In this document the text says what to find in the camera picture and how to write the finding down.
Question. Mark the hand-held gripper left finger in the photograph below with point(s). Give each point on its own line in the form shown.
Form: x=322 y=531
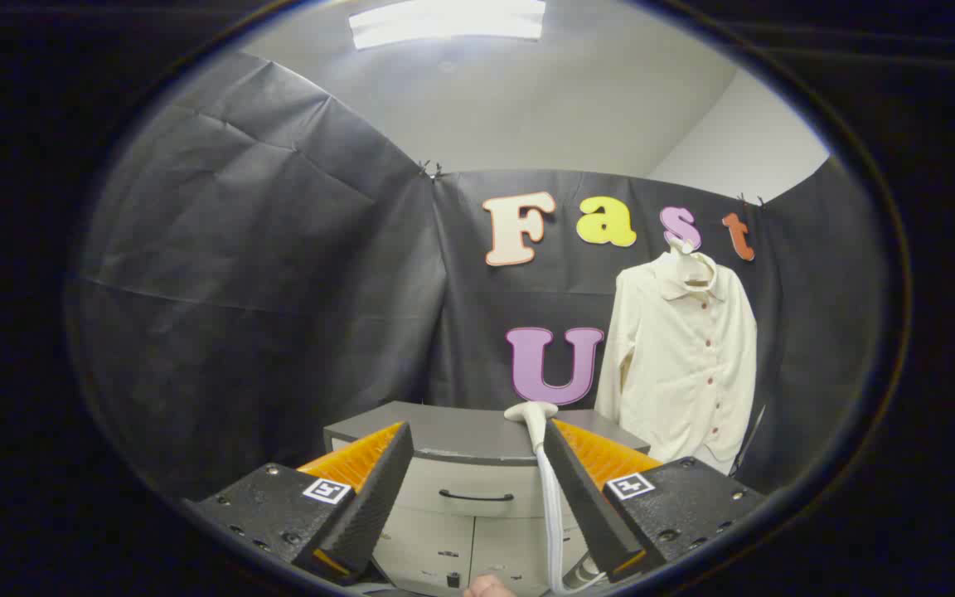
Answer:
x=374 y=489

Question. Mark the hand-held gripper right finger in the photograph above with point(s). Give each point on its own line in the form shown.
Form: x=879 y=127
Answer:
x=589 y=502

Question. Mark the cream garment steamer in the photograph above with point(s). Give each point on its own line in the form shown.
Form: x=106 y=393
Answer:
x=532 y=414

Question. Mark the cream button-up shirt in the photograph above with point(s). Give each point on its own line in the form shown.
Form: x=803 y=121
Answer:
x=681 y=373

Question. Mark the cream clothes hanger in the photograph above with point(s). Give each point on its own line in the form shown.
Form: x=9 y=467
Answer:
x=691 y=267

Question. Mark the grey cabinet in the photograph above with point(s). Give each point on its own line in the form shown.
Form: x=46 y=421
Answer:
x=461 y=431

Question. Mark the black backdrop cloth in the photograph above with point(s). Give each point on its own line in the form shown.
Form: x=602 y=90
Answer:
x=237 y=290

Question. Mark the ceiling light panel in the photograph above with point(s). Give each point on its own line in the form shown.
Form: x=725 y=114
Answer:
x=444 y=21

